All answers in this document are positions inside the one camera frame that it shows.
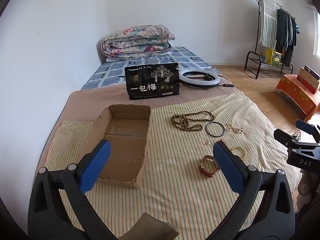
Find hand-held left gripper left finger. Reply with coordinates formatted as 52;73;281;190
28;139;118;240

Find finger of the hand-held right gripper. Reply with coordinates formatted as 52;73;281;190
295;119;320;140
273;129;320;155

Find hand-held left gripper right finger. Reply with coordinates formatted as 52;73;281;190
212;140;296;240

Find cream bead bracelet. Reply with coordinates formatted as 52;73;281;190
229;146;248;161

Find red strap watch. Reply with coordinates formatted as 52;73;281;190
199;155;220;178

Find cardboard box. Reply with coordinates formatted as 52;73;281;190
79;104;152;189

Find white pearl bracelet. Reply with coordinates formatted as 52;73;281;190
225;122;245;134

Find black bangle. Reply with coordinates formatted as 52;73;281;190
205;121;224;138

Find wooden bead necklace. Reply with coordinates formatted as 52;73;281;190
171;110;215;132

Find orange covered stool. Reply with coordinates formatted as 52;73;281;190
275;74;320;122

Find red flat box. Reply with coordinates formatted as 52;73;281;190
297;76;317;94

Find yellow striped cloth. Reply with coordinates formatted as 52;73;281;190
44;91;302;240

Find pink-brown blanket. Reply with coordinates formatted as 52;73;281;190
39;74;242;170

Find yellow crate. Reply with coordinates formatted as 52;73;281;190
265;48;282;67

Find black clothes rack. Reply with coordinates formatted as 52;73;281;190
244;0;300;79

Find brown cardboard piece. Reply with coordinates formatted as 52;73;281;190
119;212;179;240

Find black snack bag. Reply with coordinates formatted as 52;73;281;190
124;64;180;100

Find window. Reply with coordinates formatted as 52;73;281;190
312;7;320;58

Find dark hanging clothes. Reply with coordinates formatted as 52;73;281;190
275;8;300;60

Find green striped towel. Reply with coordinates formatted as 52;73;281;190
259;0;277;49

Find folded floral quilt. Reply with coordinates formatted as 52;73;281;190
101;25;176;58

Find white ring light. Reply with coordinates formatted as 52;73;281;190
179;70;221;89

